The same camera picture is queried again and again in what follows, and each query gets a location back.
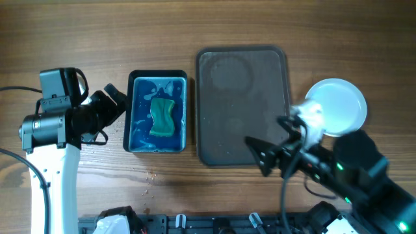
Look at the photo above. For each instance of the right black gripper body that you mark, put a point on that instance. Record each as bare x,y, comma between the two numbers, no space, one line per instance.
314,162

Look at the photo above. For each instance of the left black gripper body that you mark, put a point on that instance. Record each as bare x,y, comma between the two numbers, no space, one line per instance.
101,112

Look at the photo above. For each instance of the white plate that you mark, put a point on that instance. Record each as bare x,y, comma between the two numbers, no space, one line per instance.
344,106

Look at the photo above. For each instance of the green scrubbing sponge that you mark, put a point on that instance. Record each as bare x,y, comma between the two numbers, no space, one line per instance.
161,112

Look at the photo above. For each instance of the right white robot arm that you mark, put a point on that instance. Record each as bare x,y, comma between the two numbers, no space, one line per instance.
353,170

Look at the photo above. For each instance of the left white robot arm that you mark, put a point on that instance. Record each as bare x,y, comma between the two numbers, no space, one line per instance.
52,141

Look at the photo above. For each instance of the dark brown serving tray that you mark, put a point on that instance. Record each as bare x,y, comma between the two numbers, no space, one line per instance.
240,91

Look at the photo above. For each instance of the black tub of blue water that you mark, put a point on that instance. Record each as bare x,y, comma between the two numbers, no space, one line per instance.
143,86

